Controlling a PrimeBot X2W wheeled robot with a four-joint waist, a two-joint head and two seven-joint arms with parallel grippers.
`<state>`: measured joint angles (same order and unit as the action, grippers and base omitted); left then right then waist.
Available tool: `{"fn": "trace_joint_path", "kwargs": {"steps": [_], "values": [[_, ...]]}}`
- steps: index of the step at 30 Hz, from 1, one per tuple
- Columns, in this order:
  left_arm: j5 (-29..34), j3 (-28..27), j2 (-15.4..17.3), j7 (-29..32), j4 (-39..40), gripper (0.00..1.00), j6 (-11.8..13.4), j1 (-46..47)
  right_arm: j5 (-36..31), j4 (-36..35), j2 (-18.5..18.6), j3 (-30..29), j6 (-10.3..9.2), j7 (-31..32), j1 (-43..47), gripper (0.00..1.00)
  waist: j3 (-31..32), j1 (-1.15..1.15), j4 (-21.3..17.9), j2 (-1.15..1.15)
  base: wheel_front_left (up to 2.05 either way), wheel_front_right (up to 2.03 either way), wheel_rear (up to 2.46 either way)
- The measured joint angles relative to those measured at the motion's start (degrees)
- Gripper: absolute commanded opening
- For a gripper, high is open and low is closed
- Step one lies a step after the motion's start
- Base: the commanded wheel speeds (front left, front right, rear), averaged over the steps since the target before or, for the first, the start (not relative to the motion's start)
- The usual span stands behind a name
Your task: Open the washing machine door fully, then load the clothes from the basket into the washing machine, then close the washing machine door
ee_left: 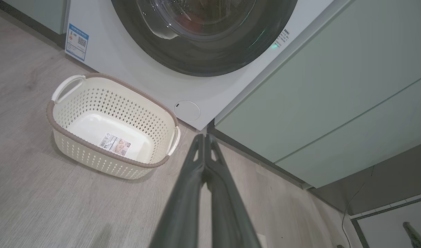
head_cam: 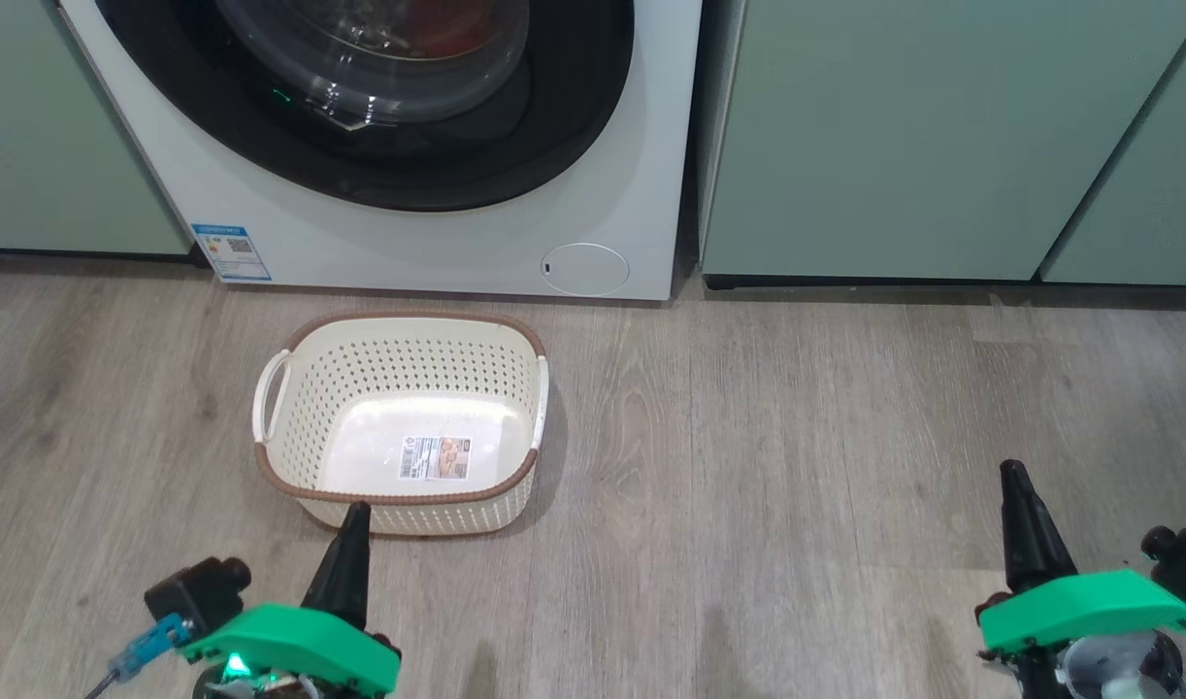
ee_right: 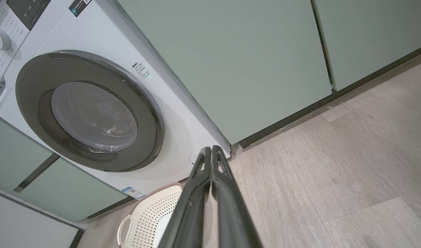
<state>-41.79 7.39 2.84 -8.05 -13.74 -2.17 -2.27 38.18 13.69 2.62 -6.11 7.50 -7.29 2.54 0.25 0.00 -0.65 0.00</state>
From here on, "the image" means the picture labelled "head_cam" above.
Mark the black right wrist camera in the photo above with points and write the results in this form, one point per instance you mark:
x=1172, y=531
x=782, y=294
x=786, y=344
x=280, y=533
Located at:
x=1185, y=568

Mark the red garment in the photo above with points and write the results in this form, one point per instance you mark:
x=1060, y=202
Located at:
x=452, y=39

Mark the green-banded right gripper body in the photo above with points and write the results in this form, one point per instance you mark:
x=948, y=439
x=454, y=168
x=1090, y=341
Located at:
x=1078, y=607

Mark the white front-load washing machine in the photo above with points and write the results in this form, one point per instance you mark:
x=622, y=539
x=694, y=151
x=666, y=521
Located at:
x=409, y=248

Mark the cream perforated laundry basket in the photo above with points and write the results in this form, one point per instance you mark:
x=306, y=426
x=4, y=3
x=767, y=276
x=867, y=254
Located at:
x=409, y=379

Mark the blue energy label sticker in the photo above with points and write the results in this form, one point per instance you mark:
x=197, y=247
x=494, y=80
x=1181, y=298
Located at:
x=231, y=252

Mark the wide green cabinet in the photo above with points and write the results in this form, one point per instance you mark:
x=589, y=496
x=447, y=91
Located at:
x=874, y=146

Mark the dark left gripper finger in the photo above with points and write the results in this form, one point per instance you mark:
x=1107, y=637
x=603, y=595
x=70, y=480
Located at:
x=341, y=578

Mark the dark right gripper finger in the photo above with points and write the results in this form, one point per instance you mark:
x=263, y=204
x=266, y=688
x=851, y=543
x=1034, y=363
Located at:
x=1030, y=544

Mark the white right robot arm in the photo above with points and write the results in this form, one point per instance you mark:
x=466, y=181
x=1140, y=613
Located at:
x=1117, y=670

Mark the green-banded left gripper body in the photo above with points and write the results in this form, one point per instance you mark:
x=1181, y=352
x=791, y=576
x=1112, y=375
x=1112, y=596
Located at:
x=302, y=646

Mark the white basket product label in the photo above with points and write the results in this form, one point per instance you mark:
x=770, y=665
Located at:
x=435, y=458

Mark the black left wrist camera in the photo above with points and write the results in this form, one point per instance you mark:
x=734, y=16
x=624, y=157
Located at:
x=195, y=592

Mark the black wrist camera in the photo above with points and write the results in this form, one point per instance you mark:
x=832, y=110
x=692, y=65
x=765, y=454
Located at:
x=195, y=592
x=1185, y=568

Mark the washing machine glass door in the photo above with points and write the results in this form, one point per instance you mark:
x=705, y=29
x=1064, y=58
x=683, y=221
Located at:
x=554, y=126

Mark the green cabinet beside hinge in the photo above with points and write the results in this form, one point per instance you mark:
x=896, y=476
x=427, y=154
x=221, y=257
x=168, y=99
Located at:
x=49, y=126

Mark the round white filter cover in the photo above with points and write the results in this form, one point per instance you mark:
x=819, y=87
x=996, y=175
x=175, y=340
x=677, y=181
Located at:
x=585, y=270

